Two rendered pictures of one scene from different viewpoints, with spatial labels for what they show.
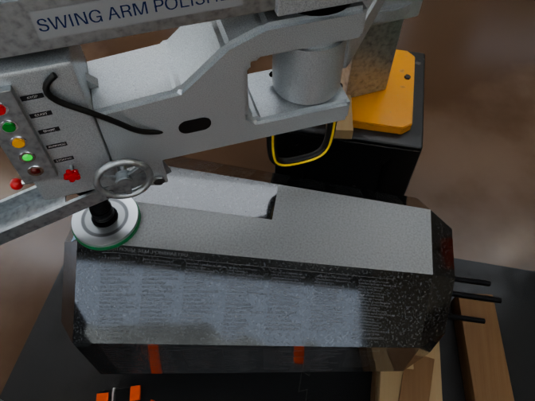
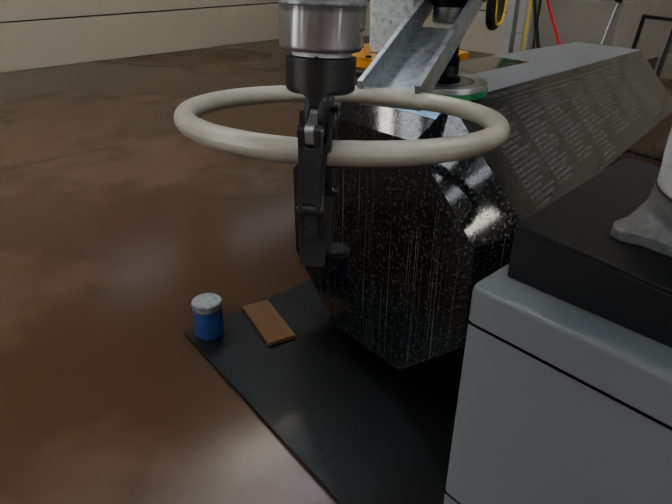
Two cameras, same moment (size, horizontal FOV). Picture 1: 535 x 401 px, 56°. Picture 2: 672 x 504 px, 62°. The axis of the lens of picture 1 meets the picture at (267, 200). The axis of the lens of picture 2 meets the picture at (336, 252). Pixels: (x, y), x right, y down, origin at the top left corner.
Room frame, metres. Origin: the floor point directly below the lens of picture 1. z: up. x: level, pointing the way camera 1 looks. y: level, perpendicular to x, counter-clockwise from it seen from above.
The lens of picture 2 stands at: (0.16, 1.79, 1.18)
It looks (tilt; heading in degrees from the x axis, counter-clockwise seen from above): 29 degrees down; 311
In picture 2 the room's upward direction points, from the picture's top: straight up
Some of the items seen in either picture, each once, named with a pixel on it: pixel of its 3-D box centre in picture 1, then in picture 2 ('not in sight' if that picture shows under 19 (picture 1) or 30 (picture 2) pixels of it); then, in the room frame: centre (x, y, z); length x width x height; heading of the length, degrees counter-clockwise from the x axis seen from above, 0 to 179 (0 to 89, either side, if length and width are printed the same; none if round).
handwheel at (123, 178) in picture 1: (122, 169); not in sight; (0.81, 0.38, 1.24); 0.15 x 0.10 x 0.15; 107
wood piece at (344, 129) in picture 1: (338, 115); not in sight; (1.44, -0.28, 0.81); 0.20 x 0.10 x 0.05; 177
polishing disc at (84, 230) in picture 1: (105, 217); (443, 83); (0.89, 0.52, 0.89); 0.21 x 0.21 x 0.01
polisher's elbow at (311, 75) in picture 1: (307, 55); not in sight; (1.09, -0.11, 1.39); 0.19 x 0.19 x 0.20
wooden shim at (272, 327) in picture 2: not in sight; (268, 321); (1.40, 0.71, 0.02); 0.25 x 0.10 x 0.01; 159
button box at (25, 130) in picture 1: (18, 137); not in sight; (0.77, 0.56, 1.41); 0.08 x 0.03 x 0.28; 107
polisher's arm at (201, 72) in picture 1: (212, 90); not in sight; (1.00, 0.15, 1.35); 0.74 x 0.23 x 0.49; 107
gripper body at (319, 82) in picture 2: not in sight; (320, 98); (0.58, 1.33, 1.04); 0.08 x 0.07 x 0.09; 123
